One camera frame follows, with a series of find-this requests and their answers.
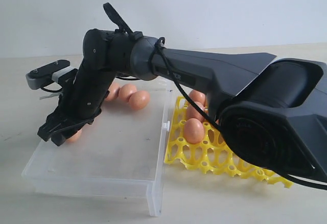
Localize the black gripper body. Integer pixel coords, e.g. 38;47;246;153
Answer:
37;61;116;146

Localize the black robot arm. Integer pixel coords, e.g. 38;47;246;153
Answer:
38;29;326;189

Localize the clear plastic tray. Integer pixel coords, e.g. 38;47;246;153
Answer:
21;78;172;216

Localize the yellow plastic egg tray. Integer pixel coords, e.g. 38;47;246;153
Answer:
164;96;293;188

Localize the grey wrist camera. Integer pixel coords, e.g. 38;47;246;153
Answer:
26;59;78;90

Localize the black cable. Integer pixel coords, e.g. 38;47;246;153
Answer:
39;2;327;191

